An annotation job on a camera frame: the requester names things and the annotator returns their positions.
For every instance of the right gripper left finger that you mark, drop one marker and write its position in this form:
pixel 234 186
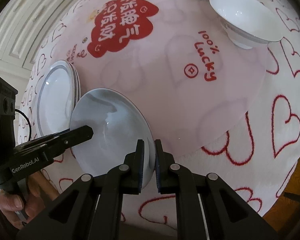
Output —
pixel 91 207

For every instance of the white heart-pattern blanket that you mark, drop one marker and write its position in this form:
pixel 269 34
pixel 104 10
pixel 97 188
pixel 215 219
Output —
pixel 258 155

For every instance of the large white bowl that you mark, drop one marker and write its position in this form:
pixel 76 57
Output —
pixel 117 126

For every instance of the blue-rimmed white plate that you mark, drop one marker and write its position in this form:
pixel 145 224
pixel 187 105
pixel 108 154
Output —
pixel 59 92

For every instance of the person's left hand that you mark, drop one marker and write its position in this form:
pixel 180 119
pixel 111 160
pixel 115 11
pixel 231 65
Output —
pixel 10 204

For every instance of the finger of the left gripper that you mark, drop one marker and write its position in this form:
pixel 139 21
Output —
pixel 65 139

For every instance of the white panelled wardrobe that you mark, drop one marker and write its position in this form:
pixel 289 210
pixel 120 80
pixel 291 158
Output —
pixel 24 26

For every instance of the pink round printed mat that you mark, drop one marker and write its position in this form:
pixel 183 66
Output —
pixel 171 58

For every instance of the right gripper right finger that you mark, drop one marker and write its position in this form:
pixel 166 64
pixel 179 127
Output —
pixel 206 206

